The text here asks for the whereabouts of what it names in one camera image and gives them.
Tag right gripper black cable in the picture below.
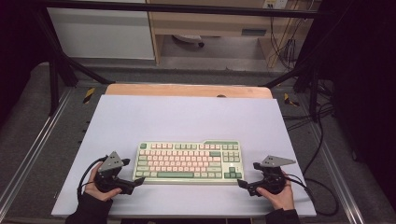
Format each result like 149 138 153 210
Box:
282 174 340 217

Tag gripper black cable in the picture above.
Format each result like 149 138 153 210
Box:
77 156 108 199
282 174 340 217

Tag white cabinet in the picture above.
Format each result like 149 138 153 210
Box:
46 0 156 61

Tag light wooden desk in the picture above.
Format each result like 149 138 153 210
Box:
146 0 316 69

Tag right yellow clamp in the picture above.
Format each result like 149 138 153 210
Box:
282 92 301 108

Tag white power strip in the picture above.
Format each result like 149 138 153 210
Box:
262 0 290 10

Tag person's right hand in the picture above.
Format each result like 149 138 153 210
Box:
255 172 295 212

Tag black floor cables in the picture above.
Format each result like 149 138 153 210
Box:
281 78 336 175

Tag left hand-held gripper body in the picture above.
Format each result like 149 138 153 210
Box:
92 150 132 196

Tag hanging cable bundle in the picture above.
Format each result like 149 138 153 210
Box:
268 15 301 70

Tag person's left hand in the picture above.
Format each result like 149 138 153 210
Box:
84 161 123 203

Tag green and pink keyboard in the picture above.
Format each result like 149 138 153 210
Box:
133 140 245 186

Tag yellow clamp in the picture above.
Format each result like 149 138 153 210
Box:
81 87 96 105
282 92 301 108

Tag aluminium rail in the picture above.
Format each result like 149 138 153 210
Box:
306 120 366 224
0 88 75 213

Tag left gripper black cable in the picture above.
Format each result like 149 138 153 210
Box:
77 156 108 199

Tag left yellow clamp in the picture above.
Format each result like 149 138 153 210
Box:
81 87 96 105

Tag wooden table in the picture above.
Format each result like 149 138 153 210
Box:
105 82 275 100

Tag black metal crossbar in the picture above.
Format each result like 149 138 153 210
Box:
40 0 323 20

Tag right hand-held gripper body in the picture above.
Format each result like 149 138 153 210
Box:
252 155 297 196

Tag office chair base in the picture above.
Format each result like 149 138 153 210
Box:
171 34 205 49

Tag black metal stand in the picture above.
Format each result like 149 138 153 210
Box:
33 6 117 117
261 59 323 123

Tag white board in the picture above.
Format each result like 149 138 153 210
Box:
50 94 318 218

